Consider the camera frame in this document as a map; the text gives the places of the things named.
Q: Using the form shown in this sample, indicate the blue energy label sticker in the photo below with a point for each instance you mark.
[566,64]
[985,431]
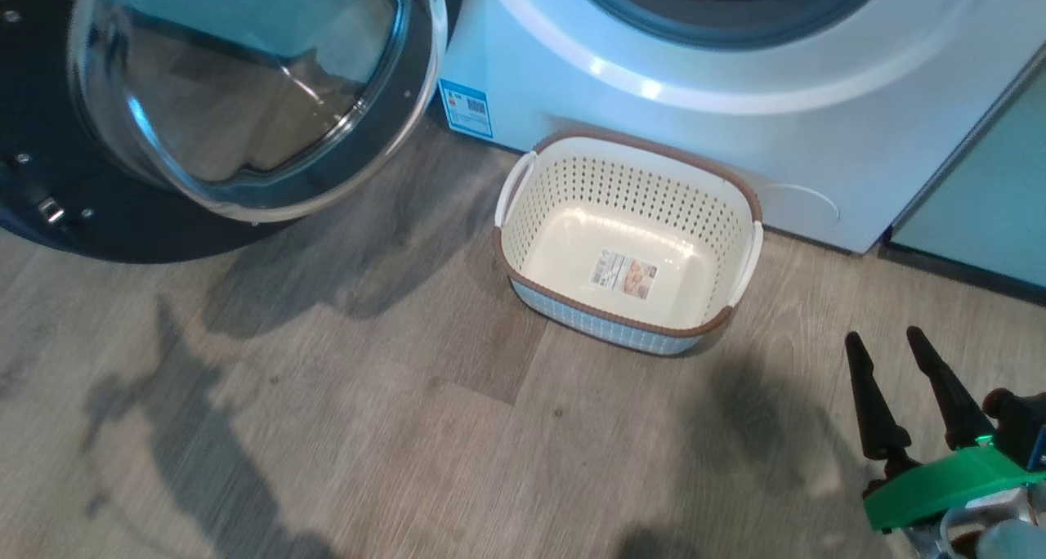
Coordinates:
[467,109]

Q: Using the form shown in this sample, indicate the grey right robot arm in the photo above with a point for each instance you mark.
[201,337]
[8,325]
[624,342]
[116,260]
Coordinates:
[997,534]

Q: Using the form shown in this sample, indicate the cream perforated basket brown rim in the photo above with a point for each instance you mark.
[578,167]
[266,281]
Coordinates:
[572,207]

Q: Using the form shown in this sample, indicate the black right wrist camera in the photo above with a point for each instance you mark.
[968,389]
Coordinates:
[1021,424]

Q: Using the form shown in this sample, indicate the black round glass washer door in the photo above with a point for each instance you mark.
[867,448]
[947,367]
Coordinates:
[245,93]

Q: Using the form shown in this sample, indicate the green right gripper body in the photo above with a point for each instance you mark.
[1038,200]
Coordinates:
[940,485]

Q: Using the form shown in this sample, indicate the white front-load washing machine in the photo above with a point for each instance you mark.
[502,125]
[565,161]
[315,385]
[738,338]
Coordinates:
[735,118]

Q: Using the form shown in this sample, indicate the round white filter cover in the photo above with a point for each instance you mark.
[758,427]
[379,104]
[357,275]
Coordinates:
[805,207]

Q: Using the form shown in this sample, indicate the pale green cabinet panel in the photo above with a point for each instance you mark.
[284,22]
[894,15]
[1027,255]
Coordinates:
[989,207]

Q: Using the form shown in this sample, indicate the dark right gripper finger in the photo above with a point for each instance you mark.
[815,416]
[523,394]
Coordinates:
[876,412]
[952,395]

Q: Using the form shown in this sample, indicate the basket product label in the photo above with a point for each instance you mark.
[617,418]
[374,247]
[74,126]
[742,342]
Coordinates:
[625,275]

